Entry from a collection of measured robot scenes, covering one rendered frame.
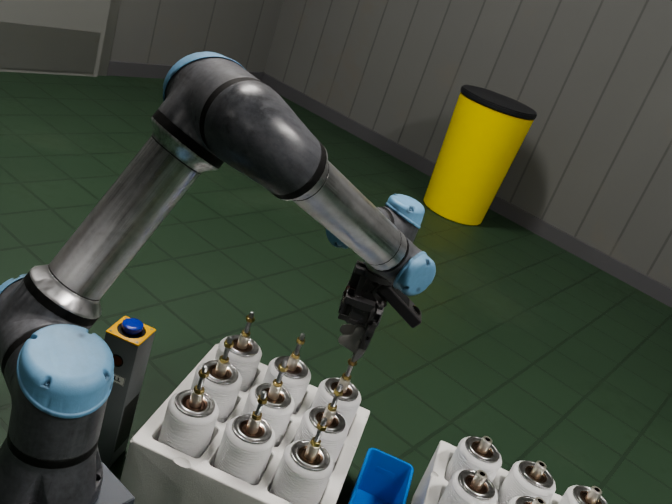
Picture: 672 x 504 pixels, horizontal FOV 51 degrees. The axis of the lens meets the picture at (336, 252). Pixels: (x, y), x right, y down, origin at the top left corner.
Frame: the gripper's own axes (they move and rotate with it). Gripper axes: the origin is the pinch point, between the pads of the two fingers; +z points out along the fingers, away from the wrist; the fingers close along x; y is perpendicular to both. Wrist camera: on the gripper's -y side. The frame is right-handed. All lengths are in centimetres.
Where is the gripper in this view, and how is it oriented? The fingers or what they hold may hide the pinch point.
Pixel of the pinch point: (358, 355)
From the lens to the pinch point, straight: 147.3
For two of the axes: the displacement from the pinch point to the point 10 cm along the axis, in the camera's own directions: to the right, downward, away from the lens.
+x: -0.9, 4.0, -9.1
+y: -9.5, -3.2, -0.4
